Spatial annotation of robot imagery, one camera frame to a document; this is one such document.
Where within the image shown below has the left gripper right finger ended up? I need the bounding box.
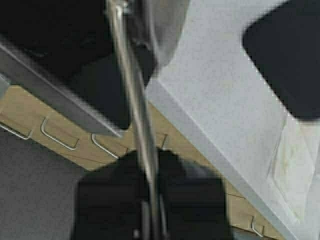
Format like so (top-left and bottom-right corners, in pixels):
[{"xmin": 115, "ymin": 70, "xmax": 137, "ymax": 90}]
[{"xmin": 158, "ymin": 149, "xmax": 234, "ymax": 240}]

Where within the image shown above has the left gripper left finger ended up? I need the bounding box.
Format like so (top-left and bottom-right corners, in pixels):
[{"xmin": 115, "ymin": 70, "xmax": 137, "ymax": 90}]
[{"xmin": 70, "ymin": 151, "xmax": 149, "ymax": 240}]

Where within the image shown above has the steel frying pan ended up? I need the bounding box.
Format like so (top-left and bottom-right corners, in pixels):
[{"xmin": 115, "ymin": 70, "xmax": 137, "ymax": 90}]
[{"xmin": 104, "ymin": 0, "xmax": 191, "ymax": 191}]

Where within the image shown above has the black spatula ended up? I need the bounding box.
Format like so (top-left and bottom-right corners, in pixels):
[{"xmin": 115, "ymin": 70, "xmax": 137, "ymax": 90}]
[{"xmin": 241, "ymin": 0, "xmax": 320, "ymax": 122}]

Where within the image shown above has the white paper towel sheet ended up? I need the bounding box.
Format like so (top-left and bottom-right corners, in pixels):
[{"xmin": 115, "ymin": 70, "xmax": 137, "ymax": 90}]
[{"xmin": 268, "ymin": 117, "xmax": 320, "ymax": 226}]

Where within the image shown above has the stainless steel electric stove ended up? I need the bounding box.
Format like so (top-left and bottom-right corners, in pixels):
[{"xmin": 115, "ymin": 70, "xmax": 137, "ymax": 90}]
[{"xmin": 0, "ymin": 0, "xmax": 132, "ymax": 137}]

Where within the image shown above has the metal cabinet drawer handle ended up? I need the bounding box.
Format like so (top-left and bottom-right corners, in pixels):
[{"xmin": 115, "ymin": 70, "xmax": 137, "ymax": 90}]
[{"xmin": 249, "ymin": 216, "xmax": 265, "ymax": 238}]

